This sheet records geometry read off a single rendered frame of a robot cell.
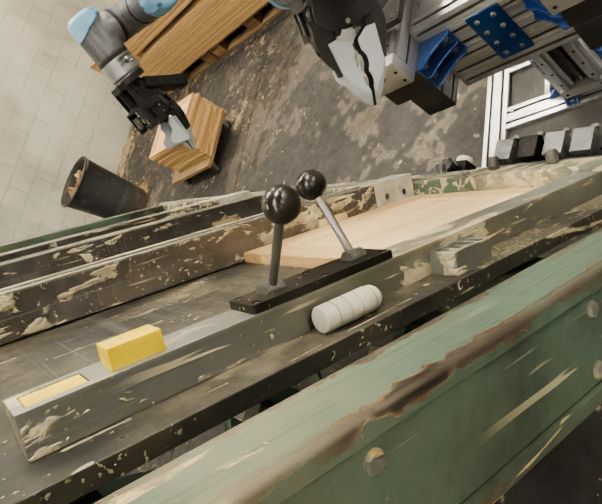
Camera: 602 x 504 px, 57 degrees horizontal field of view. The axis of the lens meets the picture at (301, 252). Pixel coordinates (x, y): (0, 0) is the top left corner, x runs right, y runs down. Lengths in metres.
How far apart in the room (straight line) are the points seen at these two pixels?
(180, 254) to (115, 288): 0.12
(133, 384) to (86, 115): 6.39
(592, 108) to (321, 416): 1.86
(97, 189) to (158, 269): 4.43
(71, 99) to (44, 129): 0.49
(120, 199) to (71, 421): 4.99
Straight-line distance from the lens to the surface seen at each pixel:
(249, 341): 0.55
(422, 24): 1.56
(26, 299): 0.90
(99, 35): 1.32
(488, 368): 0.39
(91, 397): 0.49
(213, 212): 1.51
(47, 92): 6.79
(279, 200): 0.51
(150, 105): 1.30
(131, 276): 0.94
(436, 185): 1.29
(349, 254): 0.64
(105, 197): 5.40
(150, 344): 0.51
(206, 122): 4.40
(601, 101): 2.09
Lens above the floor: 1.79
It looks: 35 degrees down
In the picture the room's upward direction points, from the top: 66 degrees counter-clockwise
